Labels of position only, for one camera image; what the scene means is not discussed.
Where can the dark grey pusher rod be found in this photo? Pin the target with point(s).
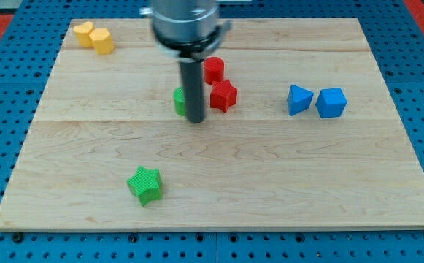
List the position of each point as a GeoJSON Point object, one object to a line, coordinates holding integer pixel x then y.
{"type": "Point", "coordinates": [192, 85]}

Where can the green cylinder block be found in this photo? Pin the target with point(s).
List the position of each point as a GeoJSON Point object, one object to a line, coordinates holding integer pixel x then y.
{"type": "Point", "coordinates": [179, 101]}

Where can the green star block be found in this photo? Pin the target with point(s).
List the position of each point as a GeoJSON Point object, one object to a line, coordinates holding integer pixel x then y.
{"type": "Point", "coordinates": [145, 184]}

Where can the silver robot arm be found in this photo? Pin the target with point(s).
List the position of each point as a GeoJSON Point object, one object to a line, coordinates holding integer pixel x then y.
{"type": "Point", "coordinates": [190, 32]}

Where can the red star block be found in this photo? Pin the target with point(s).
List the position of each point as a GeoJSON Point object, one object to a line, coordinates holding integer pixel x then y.
{"type": "Point", "coordinates": [223, 95]}

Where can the red cylinder block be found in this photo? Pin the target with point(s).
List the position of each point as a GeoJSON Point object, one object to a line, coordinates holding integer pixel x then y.
{"type": "Point", "coordinates": [214, 70]}

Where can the yellow hexagon block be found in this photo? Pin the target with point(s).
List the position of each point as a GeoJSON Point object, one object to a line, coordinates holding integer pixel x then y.
{"type": "Point", "coordinates": [101, 40]}

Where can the blue triangular prism block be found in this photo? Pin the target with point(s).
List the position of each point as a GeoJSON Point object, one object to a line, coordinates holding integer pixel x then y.
{"type": "Point", "coordinates": [299, 99]}

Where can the yellow heart block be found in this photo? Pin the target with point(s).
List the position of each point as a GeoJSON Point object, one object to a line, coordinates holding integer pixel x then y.
{"type": "Point", "coordinates": [82, 33]}

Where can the blue cube block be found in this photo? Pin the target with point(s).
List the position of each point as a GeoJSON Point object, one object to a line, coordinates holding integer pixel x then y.
{"type": "Point", "coordinates": [331, 103]}

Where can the wooden board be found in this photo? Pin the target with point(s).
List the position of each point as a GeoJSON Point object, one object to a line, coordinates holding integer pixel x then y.
{"type": "Point", "coordinates": [254, 168]}

